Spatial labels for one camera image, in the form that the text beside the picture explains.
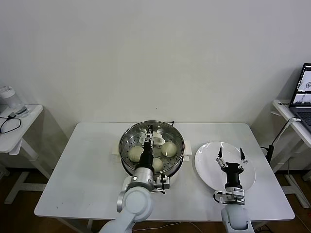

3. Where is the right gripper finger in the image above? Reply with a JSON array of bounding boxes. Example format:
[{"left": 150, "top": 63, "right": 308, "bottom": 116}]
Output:
[
  {"left": 215, "top": 147, "right": 228, "bottom": 169},
  {"left": 239, "top": 147, "right": 249, "bottom": 168}
]

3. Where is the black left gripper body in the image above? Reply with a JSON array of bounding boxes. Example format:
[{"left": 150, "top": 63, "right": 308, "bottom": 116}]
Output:
[{"left": 138, "top": 142, "right": 155, "bottom": 168}]

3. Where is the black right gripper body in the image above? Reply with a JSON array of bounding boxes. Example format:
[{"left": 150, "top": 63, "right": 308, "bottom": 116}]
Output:
[{"left": 222, "top": 162, "right": 245, "bottom": 189}]

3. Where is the white steamed baozi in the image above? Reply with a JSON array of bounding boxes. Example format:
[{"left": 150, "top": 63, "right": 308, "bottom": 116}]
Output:
[
  {"left": 152, "top": 157, "right": 164, "bottom": 172},
  {"left": 161, "top": 141, "right": 177, "bottom": 157},
  {"left": 128, "top": 146, "right": 143, "bottom": 163}
]

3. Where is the stainless steel steamer basket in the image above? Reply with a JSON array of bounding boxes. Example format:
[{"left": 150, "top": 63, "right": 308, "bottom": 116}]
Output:
[{"left": 119, "top": 120, "right": 187, "bottom": 176}]

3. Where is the white round plate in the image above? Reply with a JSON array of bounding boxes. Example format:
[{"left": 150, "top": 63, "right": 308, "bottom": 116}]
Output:
[{"left": 194, "top": 141, "right": 257, "bottom": 194}]

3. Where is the black power adapter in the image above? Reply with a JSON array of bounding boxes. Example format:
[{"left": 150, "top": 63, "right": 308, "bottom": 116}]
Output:
[{"left": 261, "top": 145, "right": 275, "bottom": 168}]

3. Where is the white laptop side table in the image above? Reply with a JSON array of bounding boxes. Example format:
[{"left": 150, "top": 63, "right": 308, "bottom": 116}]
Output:
[{"left": 272, "top": 99, "right": 311, "bottom": 208}]

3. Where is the white work table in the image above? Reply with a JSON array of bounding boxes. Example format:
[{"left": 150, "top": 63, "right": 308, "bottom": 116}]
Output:
[{"left": 34, "top": 122, "right": 296, "bottom": 228}]

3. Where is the grey open laptop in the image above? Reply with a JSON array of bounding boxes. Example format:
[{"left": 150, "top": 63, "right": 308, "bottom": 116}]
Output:
[{"left": 289, "top": 63, "right": 311, "bottom": 133}]

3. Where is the small glass cup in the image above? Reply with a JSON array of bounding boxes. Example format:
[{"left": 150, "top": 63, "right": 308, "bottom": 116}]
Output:
[{"left": 15, "top": 106, "right": 30, "bottom": 118}]

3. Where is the clear jug with white lid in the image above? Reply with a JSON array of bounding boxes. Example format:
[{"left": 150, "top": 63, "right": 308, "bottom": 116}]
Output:
[{"left": 0, "top": 85, "right": 25, "bottom": 115}]

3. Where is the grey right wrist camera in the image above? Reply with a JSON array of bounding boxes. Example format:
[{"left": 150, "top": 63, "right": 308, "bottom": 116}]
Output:
[{"left": 213, "top": 188, "right": 245, "bottom": 205}]

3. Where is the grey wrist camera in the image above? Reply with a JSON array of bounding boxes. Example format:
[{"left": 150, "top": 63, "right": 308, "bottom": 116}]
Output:
[
  {"left": 154, "top": 173, "right": 170, "bottom": 194},
  {"left": 213, "top": 188, "right": 245, "bottom": 205}
]

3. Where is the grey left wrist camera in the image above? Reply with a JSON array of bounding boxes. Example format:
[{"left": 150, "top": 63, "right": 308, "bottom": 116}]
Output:
[{"left": 154, "top": 173, "right": 170, "bottom": 194}]

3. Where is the black looped cable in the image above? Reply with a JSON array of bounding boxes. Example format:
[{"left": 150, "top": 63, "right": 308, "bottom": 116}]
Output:
[{"left": 0, "top": 113, "right": 22, "bottom": 133}]

